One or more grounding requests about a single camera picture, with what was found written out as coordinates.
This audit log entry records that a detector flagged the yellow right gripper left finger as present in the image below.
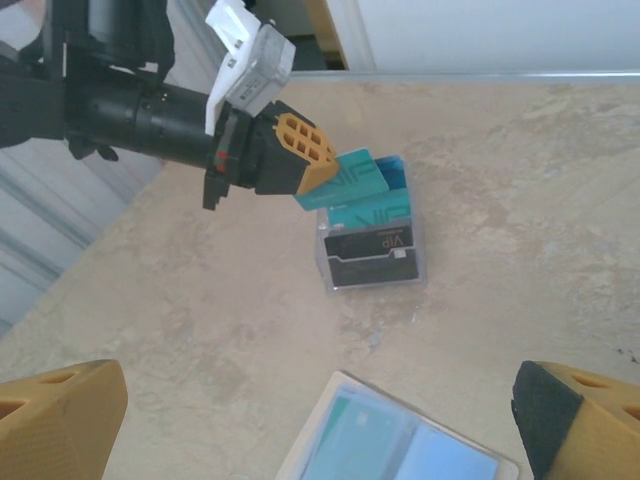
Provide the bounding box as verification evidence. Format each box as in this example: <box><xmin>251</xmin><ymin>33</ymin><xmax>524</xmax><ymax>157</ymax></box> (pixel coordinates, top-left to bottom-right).
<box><xmin>0</xmin><ymin>358</ymin><xmax>129</xmax><ymax>480</ymax></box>

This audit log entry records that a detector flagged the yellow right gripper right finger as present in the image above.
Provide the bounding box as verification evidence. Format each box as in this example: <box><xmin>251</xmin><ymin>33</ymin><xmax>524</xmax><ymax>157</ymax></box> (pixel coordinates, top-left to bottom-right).
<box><xmin>509</xmin><ymin>359</ymin><xmax>640</xmax><ymax>480</ymax></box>

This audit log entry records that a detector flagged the teal plastic card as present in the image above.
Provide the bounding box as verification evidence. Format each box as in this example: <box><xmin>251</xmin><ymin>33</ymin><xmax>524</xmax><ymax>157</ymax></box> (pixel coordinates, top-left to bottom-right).
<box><xmin>304</xmin><ymin>389</ymin><xmax>416</xmax><ymax>480</ymax></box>

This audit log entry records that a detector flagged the black VIP card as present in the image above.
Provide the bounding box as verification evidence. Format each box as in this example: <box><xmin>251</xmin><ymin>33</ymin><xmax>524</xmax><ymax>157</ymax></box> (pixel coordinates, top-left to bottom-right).
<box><xmin>323</xmin><ymin>225</ymin><xmax>420</xmax><ymax>290</ymax></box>

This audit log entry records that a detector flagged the teal blue small box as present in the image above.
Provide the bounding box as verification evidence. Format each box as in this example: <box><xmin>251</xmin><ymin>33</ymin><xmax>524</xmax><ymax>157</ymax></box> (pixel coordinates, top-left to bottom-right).
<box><xmin>373</xmin><ymin>154</ymin><xmax>412</xmax><ymax>194</ymax></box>

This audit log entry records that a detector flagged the tan wooden door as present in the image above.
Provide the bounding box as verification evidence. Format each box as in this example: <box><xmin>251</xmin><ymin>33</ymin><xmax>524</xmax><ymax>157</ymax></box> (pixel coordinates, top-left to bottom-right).
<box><xmin>304</xmin><ymin>0</ymin><xmax>351</xmax><ymax>71</ymax></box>

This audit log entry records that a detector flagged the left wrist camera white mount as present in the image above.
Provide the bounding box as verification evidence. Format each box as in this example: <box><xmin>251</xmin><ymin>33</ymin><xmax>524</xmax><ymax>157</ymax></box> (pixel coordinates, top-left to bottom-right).
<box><xmin>204</xmin><ymin>0</ymin><xmax>297</xmax><ymax>136</ymax></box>

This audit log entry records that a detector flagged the aluminium table edge rail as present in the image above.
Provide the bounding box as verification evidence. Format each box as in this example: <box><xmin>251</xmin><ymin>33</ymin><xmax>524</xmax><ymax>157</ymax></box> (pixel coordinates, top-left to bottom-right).
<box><xmin>289</xmin><ymin>69</ymin><xmax>640</xmax><ymax>87</ymax></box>

